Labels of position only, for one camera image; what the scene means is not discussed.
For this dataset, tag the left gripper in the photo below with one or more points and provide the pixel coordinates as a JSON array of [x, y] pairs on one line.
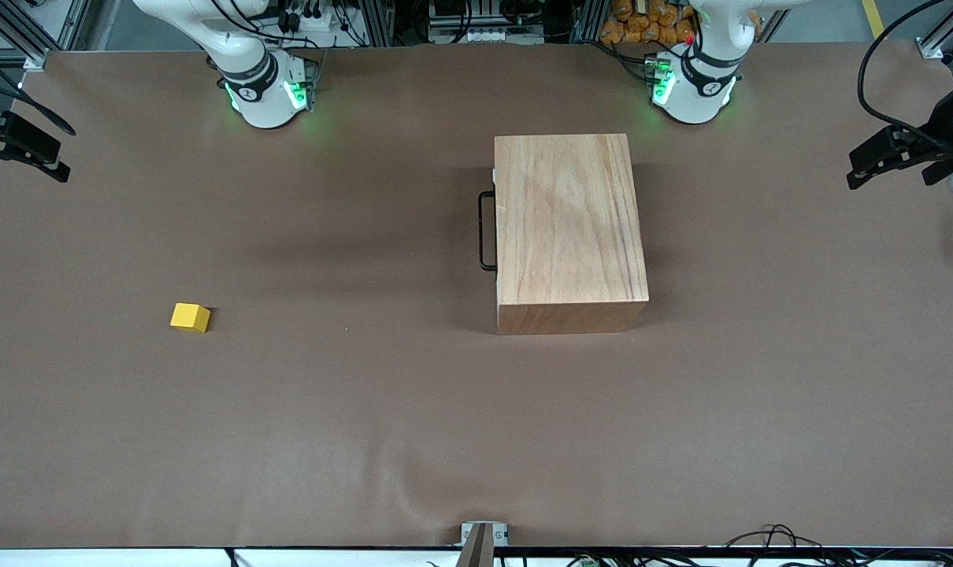
[[938, 124]]

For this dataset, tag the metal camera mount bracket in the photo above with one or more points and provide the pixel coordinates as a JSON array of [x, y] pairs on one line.
[[483, 539]]

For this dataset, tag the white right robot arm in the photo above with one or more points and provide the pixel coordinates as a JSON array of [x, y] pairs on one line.
[[260, 102]]

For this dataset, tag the yellow block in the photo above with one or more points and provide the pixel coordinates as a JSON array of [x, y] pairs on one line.
[[189, 316]]

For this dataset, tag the aluminium frame post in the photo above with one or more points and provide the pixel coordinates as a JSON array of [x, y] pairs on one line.
[[945, 35], [27, 35]]

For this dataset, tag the wooden cabinet box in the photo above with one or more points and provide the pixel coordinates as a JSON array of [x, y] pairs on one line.
[[571, 228]]

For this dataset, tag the brown table cover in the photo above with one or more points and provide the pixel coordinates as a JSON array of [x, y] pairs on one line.
[[476, 433]]

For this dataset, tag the power strip with black plugs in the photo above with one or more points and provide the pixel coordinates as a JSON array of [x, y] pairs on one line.
[[311, 16]]

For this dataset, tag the orange objects pile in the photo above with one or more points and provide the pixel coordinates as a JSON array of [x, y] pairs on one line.
[[642, 24]]

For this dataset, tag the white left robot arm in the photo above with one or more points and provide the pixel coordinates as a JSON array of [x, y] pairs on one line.
[[697, 93]]

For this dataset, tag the white power strip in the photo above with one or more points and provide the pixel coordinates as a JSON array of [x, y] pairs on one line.
[[470, 35]]

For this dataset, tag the green terminal connector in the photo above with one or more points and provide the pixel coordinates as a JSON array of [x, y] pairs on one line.
[[587, 562]]

